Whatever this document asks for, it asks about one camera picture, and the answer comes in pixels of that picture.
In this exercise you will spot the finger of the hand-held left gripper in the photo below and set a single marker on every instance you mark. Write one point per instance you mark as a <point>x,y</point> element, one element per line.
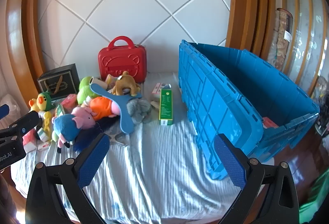
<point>3,111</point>
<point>25,122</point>

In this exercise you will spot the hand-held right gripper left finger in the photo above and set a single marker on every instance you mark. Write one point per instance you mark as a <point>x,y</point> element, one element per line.
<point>93,159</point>

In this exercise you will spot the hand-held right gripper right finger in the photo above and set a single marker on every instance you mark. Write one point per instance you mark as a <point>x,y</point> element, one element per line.
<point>230,162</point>

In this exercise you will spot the blue-dress pig plush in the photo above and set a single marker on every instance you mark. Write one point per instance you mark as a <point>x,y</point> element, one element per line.
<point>66,126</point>

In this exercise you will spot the blue foam boomerang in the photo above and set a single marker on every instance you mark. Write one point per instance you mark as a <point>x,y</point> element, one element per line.
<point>123,111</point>

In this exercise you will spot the blue plastic crate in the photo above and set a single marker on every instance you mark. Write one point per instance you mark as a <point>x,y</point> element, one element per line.
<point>218,100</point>

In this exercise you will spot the grey plush toy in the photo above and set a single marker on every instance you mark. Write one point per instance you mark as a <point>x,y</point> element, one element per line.
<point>140,108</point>

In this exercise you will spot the white plastic bag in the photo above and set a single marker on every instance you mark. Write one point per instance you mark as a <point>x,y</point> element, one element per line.
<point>11,105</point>

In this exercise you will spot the pink white packet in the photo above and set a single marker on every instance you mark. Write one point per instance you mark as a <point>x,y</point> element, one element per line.
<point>29,140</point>

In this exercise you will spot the yellow duck plush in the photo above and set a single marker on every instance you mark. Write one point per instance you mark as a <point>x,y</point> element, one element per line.
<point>42,102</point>

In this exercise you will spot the small green box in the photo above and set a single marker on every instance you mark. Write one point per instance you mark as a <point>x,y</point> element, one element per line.
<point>60,110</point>

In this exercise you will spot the orange-dress pig plush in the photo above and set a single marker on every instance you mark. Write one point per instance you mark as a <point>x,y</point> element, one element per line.
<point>101,107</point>

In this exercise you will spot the black gift bag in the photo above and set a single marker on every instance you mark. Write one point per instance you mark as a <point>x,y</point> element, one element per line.
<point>64,77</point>

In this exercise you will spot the striped bed sheet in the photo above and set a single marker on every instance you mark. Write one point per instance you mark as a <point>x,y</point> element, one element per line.
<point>154,162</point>

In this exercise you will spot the green frog plush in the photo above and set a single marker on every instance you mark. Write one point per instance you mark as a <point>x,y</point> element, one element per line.
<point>84,90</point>

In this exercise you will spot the cream cylinder toy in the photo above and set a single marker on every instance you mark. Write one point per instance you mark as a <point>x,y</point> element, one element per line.
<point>100,84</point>

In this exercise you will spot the brown camel plush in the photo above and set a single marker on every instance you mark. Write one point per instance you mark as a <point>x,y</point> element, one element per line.
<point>123,84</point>

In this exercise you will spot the green carton box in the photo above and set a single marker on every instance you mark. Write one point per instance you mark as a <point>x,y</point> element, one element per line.
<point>165,105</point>

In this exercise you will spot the green cloth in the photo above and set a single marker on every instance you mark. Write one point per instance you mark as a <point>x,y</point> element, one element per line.
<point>316,198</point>

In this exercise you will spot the red toy suitcase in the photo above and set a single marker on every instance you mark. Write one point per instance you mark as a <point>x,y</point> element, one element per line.
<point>120,62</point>

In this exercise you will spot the rolled patterned carpet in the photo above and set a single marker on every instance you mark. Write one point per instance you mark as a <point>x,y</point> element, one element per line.
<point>281,34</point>

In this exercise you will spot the wooden glass partition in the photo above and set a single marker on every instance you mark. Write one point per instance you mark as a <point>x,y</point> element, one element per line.
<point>305,21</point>

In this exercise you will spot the wooden frame post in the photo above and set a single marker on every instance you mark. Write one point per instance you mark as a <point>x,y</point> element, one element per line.
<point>246,3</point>
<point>23,34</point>

